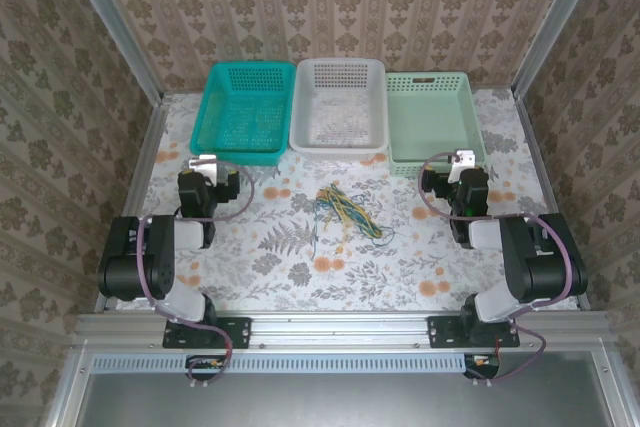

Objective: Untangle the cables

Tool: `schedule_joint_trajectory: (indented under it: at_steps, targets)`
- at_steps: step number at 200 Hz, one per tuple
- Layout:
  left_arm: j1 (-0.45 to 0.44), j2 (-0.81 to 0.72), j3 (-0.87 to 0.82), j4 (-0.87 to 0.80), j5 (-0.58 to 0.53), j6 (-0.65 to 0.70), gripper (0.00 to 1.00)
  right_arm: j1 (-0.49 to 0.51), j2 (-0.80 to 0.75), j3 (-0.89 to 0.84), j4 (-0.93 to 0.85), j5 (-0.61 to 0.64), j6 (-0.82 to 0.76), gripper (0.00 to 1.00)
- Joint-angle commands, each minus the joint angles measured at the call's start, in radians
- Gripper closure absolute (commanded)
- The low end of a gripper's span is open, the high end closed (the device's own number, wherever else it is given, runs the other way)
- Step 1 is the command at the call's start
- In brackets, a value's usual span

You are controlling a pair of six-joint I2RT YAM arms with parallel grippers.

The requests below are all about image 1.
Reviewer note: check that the aluminium mounting rail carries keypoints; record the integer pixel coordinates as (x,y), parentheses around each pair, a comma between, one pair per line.
(340,332)

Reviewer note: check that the grey metal front panel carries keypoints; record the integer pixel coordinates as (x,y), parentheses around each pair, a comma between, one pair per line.
(325,402)

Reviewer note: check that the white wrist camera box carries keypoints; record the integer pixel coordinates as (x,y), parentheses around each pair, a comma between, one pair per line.
(205,164)
(465,159)

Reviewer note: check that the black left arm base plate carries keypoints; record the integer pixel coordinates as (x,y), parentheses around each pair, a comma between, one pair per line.
(235,332)

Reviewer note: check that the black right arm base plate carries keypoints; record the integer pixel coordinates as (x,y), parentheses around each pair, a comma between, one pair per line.
(442,332)

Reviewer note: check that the aluminium table side rail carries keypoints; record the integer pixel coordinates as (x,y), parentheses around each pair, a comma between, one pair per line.
(537,157)
(150,147)

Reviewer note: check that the black connector board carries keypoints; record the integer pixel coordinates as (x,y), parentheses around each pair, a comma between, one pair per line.
(202,369)
(482,367)

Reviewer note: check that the floral table cover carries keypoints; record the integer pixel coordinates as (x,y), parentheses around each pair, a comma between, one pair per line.
(350,277)

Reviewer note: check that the white plastic basket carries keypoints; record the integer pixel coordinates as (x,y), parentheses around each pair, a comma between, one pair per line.
(340,112)

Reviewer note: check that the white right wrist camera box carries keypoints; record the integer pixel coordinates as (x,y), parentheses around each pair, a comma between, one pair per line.
(465,159)

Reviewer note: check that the mint green plastic basket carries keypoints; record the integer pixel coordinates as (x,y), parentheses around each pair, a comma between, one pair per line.
(435,122)

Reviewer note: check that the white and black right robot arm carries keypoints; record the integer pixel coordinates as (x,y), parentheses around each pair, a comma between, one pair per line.
(485,234)

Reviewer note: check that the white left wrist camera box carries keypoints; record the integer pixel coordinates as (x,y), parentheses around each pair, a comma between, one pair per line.
(205,164)

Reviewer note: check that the aluminium frame post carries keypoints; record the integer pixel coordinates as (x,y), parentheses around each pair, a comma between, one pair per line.
(115,32)
(555,22)

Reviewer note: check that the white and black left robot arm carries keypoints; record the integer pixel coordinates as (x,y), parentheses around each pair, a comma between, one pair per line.
(190,234)

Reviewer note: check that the teal plastic basket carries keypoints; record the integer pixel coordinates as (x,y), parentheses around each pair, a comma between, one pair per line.
(240,112)

